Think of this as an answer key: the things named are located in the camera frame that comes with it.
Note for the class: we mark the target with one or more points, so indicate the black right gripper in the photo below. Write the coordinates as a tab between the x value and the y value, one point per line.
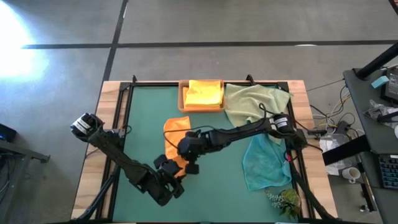
191	146

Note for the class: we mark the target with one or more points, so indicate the black box with blue light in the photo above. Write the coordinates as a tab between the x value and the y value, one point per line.
7	133

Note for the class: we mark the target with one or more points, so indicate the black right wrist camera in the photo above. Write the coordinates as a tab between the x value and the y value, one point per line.
192	168

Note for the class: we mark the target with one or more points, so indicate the yellow microfiber towel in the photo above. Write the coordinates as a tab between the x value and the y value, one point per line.
203	93

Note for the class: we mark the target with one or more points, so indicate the clear plastic bag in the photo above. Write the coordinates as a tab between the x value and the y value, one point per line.
377	109

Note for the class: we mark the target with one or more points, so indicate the small artificial green plant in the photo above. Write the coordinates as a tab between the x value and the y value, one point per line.
289	200

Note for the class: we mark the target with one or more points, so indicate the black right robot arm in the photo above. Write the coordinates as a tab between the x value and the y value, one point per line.
242	132

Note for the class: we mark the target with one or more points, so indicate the white plastic bag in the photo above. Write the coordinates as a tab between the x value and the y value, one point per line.
329	143

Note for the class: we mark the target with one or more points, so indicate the white mug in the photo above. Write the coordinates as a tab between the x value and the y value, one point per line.
351	173

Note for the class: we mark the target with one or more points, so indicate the black metal table frame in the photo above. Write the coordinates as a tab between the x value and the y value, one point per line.
126	84

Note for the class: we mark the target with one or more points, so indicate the grey metal stand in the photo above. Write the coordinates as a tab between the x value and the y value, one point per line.
18	152

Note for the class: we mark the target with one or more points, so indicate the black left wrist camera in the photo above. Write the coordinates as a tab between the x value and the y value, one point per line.
160	161

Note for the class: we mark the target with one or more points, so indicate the black power strip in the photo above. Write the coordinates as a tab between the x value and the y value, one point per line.
342	127

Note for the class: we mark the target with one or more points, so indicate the teal microfiber towel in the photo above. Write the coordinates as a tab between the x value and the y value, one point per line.
264	165

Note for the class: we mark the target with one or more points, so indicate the black desk support bar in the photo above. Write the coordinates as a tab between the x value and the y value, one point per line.
345	151

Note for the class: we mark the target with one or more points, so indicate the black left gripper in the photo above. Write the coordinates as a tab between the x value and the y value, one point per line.
164	189

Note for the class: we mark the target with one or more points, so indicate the black computer keyboard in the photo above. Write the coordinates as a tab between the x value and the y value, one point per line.
388	171

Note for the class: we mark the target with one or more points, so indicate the black electronic device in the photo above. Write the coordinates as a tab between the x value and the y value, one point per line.
392	84

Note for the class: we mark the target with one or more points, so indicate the orange plastic bin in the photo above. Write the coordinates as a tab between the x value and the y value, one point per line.
202	111

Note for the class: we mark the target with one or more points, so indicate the dark grey side desk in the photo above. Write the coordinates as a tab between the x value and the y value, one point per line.
373	137

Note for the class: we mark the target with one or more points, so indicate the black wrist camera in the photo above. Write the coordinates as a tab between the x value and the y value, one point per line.
192	168
160	161

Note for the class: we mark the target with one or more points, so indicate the light green microfiber towel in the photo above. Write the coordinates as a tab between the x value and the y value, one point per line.
245	102

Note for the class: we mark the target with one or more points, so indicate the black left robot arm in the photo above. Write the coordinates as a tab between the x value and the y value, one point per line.
118	152

